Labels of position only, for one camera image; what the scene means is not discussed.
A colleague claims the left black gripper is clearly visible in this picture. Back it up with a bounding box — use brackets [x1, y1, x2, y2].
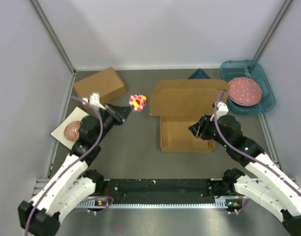
[95, 102, 135, 144]

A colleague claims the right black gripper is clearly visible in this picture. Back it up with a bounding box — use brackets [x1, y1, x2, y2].
[188, 114, 231, 148]

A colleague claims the pink plush flower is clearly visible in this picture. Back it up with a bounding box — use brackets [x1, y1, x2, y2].
[129, 94, 144, 112]

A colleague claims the brown cardboard box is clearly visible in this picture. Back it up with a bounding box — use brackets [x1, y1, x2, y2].
[148, 79, 229, 153]
[73, 67, 127, 104]

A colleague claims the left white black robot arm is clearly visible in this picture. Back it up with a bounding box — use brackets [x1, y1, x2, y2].
[18, 104, 132, 236]

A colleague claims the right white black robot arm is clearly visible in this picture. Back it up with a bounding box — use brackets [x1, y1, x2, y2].
[188, 115, 301, 236]

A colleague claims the closed brown cardboard box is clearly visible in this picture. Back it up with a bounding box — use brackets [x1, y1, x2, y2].
[73, 67, 127, 104]

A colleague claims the rainbow plush flower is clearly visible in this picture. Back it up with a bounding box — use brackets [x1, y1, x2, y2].
[139, 94, 147, 106]

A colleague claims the white square board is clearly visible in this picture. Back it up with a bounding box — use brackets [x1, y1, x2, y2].
[50, 107, 88, 149]

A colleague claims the red patterned bowl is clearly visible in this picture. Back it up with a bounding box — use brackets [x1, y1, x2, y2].
[63, 120, 81, 142]

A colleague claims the dark blue teardrop dish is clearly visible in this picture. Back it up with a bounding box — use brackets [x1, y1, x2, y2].
[189, 68, 210, 79]

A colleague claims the pink polka dot plate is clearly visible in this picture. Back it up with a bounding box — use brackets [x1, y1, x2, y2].
[228, 77, 263, 106]

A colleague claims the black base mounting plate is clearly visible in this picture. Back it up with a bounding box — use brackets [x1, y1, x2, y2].
[91, 178, 238, 205]

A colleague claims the teal transparent plastic bin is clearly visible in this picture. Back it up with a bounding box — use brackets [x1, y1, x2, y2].
[220, 60, 275, 115]

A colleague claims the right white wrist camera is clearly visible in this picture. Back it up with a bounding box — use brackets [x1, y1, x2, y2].
[210, 101, 229, 121]

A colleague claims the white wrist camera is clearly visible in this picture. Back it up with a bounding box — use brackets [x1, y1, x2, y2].
[210, 101, 229, 121]
[82, 92, 106, 110]

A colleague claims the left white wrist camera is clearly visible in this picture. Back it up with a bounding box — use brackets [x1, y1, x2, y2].
[82, 92, 106, 110]

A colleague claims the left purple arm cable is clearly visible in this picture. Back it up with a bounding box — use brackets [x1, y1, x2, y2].
[24, 96, 114, 236]

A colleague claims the grey slotted cable duct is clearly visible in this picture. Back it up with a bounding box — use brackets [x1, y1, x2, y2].
[76, 198, 242, 209]

